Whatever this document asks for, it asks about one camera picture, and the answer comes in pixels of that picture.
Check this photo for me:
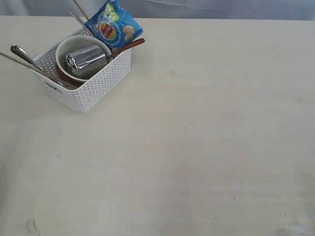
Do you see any red-brown wooden spoon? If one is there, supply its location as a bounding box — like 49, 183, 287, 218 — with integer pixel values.
106, 38, 145, 60

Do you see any stainless steel cup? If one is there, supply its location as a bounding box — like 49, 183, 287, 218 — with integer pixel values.
64, 44, 108, 79

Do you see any wooden chopstick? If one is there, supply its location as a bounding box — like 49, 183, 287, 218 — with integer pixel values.
0, 52, 77, 90
73, 0, 89, 20

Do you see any white perforated plastic basket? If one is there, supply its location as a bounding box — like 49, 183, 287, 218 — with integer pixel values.
32, 27, 131, 114

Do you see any blue chips bag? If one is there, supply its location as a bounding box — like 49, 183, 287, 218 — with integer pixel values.
85, 0, 143, 49

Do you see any stainless steel fork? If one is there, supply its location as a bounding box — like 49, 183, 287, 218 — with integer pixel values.
10, 45, 47, 74

